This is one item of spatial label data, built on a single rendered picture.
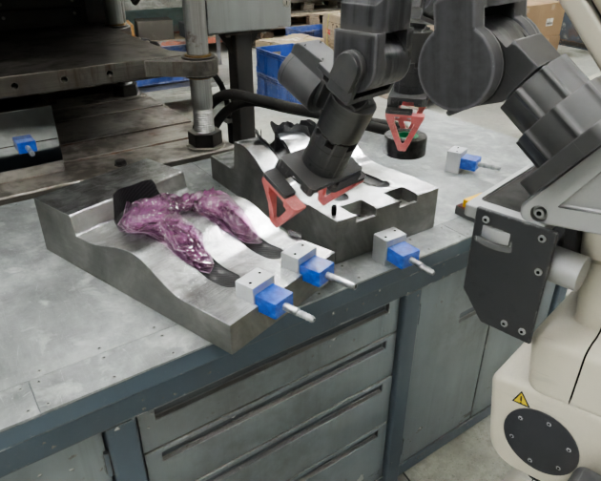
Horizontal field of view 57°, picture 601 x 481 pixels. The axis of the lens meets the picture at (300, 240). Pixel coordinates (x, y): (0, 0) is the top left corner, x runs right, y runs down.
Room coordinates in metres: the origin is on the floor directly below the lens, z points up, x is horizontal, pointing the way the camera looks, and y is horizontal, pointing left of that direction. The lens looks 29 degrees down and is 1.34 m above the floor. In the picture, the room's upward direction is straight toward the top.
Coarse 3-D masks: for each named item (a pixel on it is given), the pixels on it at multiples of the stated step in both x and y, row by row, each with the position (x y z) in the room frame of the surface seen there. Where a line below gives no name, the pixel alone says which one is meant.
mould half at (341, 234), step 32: (224, 160) 1.25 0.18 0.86; (256, 160) 1.11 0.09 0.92; (256, 192) 1.11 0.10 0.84; (352, 192) 1.01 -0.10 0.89; (384, 192) 1.01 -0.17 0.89; (416, 192) 1.01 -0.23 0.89; (288, 224) 1.01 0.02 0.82; (320, 224) 0.92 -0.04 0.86; (352, 224) 0.90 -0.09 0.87; (384, 224) 0.95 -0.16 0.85; (416, 224) 1.00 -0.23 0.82; (352, 256) 0.90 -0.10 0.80
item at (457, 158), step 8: (448, 152) 1.34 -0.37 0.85; (456, 152) 1.33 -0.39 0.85; (464, 152) 1.34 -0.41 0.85; (448, 160) 1.33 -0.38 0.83; (456, 160) 1.32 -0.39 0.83; (464, 160) 1.32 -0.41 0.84; (472, 160) 1.30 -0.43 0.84; (480, 160) 1.33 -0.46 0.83; (448, 168) 1.33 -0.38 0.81; (456, 168) 1.32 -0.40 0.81; (464, 168) 1.31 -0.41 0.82; (472, 168) 1.30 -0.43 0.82; (488, 168) 1.30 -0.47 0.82; (496, 168) 1.29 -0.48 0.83
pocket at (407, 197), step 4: (400, 188) 1.03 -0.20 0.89; (404, 188) 1.03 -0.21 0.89; (388, 192) 1.01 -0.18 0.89; (392, 192) 1.02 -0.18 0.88; (396, 192) 1.02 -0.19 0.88; (400, 192) 1.03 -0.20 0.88; (404, 192) 1.03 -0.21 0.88; (408, 192) 1.02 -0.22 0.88; (412, 192) 1.01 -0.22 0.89; (392, 196) 1.02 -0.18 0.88; (396, 196) 1.02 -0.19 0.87; (400, 196) 1.03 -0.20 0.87; (404, 196) 1.03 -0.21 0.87; (408, 196) 1.02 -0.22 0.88; (412, 196) 1.01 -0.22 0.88; (416, 196) 1.00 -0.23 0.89; (400, 200) 1.02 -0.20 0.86; (404, 200) 1.02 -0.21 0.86; (408, 200) 1.02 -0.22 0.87; (412, 200) 1.01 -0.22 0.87; (416, 200) 0.99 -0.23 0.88; (400, 204) 1.01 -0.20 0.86; (404, 204) 0.98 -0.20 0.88
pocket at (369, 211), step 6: (348, 204) 0.95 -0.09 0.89; (354, 204) 0.96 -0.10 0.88; (360, 204) 0.97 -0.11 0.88; (366, 204) 0.96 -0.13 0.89; (348, 210) 0.95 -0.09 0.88; (354, 210) 0.96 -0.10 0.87; (360, 210) 0.97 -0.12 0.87; (366, 210) 0.96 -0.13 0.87; (372, 210) 0.94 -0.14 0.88; (360, 216) 0.96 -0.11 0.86; (366, 216) 0.95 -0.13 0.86; (372, 216) 0.93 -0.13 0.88
